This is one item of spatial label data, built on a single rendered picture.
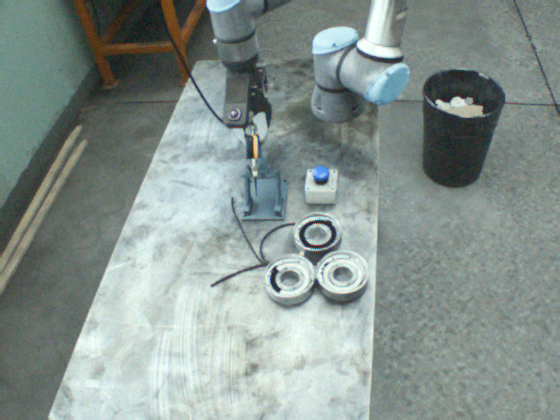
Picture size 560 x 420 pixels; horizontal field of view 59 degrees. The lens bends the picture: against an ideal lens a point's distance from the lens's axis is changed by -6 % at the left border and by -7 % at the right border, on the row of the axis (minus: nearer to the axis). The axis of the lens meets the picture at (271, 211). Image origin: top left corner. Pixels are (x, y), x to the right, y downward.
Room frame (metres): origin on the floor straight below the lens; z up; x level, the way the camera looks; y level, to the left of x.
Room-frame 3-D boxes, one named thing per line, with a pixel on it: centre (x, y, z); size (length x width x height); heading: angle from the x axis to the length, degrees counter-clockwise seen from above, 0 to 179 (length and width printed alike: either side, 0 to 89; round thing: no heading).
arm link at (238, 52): (0.86, 0.01, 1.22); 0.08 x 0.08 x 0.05
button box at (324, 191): (0.85, -0.13, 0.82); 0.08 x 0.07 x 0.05; 164
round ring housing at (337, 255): (0.59, -0.12, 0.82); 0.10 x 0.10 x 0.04
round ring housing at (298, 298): (0.60, -0.01, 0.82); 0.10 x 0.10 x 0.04
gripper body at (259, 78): (0.87, 0.00, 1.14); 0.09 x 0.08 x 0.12; 166
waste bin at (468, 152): (1.61, -0.86, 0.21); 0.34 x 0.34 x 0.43
